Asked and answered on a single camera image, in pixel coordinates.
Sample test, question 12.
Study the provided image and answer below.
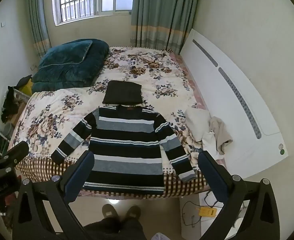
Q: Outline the yellow device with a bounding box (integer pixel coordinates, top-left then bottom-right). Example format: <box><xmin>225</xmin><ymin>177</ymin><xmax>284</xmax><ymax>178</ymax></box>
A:
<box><xmin>198</xmin><ymin>206</ymin><xmax>217</xmax><ymax>218</ymax></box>

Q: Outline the green narrow curtain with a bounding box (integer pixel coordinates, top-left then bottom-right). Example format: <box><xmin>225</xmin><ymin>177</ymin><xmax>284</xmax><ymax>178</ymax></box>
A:
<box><xmin>24</xmin><ymin>0</ymin><xmax>52</xmax><ymax>58</ymax></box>

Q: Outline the green wide curtain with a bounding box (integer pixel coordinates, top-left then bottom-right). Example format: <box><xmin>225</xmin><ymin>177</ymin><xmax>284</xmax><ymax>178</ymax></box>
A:
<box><xmin>130</xmin><ymin>0</ymin><xmax>202</xmax><ymax>55</ymax></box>

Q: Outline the floral bed blanket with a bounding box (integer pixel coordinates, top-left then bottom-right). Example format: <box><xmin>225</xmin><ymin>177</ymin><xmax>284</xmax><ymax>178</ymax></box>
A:
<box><xmin>8</xmin><ymin>46</ymin><xmax>209</xmax><ymax>199</ymax></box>

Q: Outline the window with metal bars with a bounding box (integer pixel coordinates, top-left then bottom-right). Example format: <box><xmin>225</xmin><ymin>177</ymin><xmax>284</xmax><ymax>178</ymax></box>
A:
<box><xmin>51</xmin><ymin>0</ymin><xmax>136</xmax><ymax>27</ymax></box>

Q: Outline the pink bed sheet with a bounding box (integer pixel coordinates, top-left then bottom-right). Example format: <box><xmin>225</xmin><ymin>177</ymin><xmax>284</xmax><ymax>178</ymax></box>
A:
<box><xmin>167</xmin><ymin>50</ymin><xmax>228</xmax><ymax>170</ymax></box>

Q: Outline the beige crumpled cloth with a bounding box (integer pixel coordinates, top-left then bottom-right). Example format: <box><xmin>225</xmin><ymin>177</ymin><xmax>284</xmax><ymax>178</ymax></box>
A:
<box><xmin>208</xmin><ymin>116</ymin><xmax>234</xmax><ymax>155</ymax></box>

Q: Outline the person's left shoe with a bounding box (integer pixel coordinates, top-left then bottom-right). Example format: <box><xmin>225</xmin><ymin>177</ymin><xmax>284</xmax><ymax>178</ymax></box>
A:
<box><xmin>102</xmin><ymin>204</ymin><xmax>120</xmax><ymax>224</ymax></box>

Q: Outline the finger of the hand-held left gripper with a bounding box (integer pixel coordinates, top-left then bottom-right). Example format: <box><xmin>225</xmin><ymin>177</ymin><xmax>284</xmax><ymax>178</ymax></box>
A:
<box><xmin>0</xmin><ymin>141</ymin><xmax>30</xmax><ymax>178</ymax></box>

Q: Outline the white folded cloth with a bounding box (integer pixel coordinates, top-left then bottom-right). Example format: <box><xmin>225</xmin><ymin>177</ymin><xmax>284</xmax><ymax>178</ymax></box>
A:
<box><xmin>184</xmin><ymin>107</ymin><xmax>212</xmax><ymax>143</ymax></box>

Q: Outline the black folded cloth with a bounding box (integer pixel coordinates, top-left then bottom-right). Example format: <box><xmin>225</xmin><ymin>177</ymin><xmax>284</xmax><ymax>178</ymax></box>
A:
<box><xmin>102</xmin><ymin>80</ymin><xmax>143</xmax><ymax>105</ymax></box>

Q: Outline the person's shoe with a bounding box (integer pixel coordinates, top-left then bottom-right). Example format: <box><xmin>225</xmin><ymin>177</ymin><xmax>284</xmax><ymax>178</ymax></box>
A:
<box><xmin>125</xmin><ymin>205</ymin><xmax>141</xmax><ymax>222</ymax></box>
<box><xmin>102</xmin><ymin>204</ymin><xmax>120</xmax><ymax>224</ymax></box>

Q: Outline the teal folded quilt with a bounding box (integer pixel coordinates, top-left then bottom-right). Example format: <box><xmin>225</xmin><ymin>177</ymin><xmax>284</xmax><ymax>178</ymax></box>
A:
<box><xmin>31</xmin><ymin>39</ymin><xmax>110</xmax><ymax>93</ymax></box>

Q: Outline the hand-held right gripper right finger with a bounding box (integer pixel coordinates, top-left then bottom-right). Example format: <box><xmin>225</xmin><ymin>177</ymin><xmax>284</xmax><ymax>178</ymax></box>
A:
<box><xmin>198</xmin><ymin>151</ymin><xmax>280</xmax><ymax>240</ymax></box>

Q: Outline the yellow bag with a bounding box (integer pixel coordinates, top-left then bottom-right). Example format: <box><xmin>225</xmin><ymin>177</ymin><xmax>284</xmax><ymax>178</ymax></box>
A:
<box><xmin>22</xmin><ymin>79</ymin><xmax>33</xmax><ymax>97</ymax></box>

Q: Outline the striped knit sweater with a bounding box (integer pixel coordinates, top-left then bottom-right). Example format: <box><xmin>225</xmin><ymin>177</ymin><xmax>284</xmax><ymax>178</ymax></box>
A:
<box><xmin>50</xmin><ymin>104</ymin><xmax>197</xmax><ymax>195</ymax></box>

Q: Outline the black hanging cloth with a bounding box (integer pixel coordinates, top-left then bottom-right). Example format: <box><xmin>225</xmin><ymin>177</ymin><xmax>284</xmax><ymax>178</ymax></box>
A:
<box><xmin>0</xmin><ymin>86</ymin><xmax>18</xmax><ymax>123</ymax></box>

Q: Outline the person's right shoe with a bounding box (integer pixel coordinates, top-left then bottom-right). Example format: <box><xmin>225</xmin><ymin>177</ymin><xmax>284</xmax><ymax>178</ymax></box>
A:
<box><xmin>125</xmin><ymin>205</ymin><xmax>141</xmax><ymax>222</ymax></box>

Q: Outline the white rack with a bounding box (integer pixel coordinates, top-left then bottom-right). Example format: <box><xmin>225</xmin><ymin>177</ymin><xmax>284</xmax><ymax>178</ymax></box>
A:
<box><xmin>12</xmin><ymin>87</ymin><xmax>32</xmax><ymax>103</ymax></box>

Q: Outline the black cable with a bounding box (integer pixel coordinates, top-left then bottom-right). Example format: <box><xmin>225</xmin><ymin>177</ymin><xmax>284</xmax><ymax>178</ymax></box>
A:
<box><xmin>181</xmin><ymin>200</ymin><xmax>200</xmax><ymax>227</ymax></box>

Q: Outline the white air conditioner unit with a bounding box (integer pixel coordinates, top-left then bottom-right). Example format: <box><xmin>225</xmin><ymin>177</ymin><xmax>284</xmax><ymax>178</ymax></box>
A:
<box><xmin>179</xmin><ymin>29</ymin><xmax>291</xmax><ymax>178</ymax></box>

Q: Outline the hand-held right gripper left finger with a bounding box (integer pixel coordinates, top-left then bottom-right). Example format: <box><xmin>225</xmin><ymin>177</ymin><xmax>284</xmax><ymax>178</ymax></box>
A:
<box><xmin>12</xmin><ymin>151</ymin><xmax>95</xmax><ymax>240</ymax></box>

